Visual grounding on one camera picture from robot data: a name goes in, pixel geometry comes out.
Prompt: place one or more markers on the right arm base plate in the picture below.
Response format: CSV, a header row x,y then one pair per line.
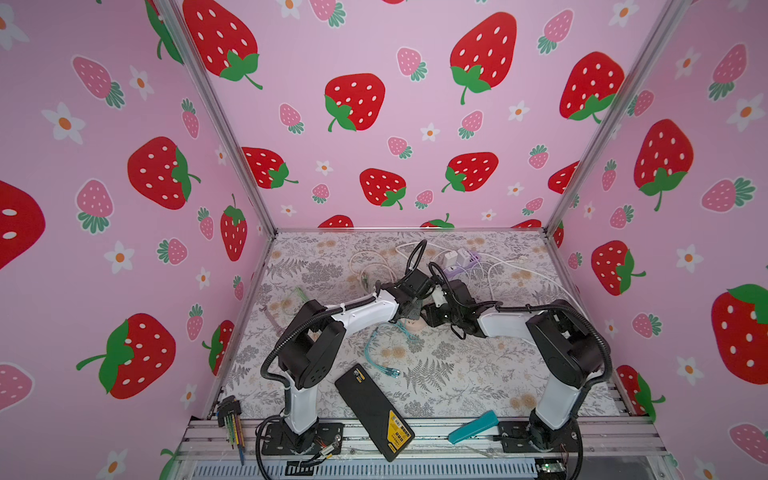
x,y
525,438

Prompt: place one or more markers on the purple power strip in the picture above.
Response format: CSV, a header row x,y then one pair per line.
x,y
451,273

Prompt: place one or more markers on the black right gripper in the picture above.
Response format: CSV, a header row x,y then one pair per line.
x,y
430,315

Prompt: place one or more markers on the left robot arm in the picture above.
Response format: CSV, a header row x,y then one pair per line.
x,y
305,352

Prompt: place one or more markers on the teal plastic tool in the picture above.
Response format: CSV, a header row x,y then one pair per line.
x,y
479,425

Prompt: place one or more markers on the black rectangular device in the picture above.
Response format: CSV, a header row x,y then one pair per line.
x,y
386,427

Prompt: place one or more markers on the round pink power socket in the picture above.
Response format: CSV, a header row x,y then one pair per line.
x,y
414,327

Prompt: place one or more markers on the white charger plug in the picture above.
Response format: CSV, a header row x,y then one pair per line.
x,y
460,258

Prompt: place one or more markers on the aluminium front rail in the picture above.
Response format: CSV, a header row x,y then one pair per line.
x,y
607,448

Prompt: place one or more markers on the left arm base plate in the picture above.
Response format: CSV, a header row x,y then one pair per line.
x,y
323,437

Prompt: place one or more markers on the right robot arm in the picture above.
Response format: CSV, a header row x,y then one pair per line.
x,y
575,354

